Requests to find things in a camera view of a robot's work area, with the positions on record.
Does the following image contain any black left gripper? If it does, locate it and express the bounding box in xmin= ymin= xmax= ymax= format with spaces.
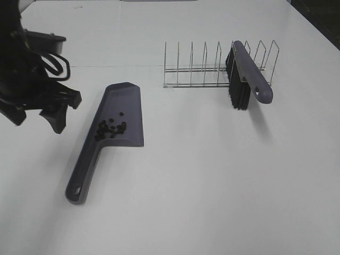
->
xmin=1 ymin=66 xmax=82 ymax=134

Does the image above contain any pile of coffee beans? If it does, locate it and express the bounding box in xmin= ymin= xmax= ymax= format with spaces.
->
xmin=94 ymin=118 xmax=127 ymax=141

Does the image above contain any purple plastic dustpan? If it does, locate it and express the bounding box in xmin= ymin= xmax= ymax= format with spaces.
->
xmin=65 ymin=82 xmax=144 ymax=205

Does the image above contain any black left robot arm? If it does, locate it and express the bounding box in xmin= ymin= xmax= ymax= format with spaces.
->
xmin=1 ymin=1 xmax=81 ymax=134

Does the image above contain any black looped cable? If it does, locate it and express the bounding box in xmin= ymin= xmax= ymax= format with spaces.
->
xmin=37 ymin=52 xmax=71 ymax=81

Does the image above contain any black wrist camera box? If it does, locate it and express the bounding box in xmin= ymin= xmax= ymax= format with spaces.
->
xmin=25 ymin=30 xmax=66 ymax=54

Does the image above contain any chrome wire dish rack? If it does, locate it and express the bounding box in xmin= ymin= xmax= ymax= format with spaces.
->
xmin=163 ymin=40 xmax=280 ymax=88

